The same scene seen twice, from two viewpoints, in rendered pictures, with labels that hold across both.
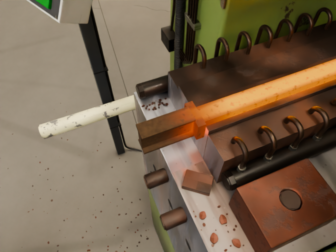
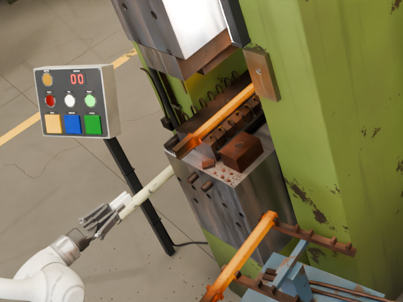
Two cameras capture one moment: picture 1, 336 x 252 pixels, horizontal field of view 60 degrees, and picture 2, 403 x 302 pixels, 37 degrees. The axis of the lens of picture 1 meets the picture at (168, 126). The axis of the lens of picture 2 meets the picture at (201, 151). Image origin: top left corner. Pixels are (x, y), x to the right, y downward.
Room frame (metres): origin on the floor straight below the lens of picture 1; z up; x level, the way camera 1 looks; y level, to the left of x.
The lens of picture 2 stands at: (-1.38, 0.11, 2.27)
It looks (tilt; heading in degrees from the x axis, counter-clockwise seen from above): 39 degrees down; 355
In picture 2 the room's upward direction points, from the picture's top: 23 degrees counter-clockwise
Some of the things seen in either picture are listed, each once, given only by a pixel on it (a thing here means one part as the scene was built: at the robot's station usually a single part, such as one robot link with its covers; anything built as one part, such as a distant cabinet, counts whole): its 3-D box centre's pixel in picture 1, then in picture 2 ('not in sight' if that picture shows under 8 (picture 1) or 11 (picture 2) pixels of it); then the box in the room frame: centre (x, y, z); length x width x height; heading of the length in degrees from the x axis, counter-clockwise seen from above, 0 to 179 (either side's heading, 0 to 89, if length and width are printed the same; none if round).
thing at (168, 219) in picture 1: (173, 218); (207, 186); (0.14, -0.01, 0.87); 0.04 x 0.03 x 0.03; 113
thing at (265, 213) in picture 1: (283, 206); (241, 151); (0.14, -0.16, 0.95); 0.12 x 0.09 x 0.07; 113
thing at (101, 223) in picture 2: not in sight; (103, 222); (0.07, 0.35, 1.00); 0.11 x 0.01 x 0.04; 108
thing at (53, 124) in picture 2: not in sight; (54, 123); (0.73, 0.42, 1.01); 0.07 x 0.05 x 0.07; 48
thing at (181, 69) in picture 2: not in sight; (205, 26); (0.36, -0.23, 1.32); 0.42 x 0.20 x 0.10; 113
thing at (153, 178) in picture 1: (156, 178); (192, 178); (0.21, 0.02, 0.87); 0.04 x 0.03 x 0.03; 113
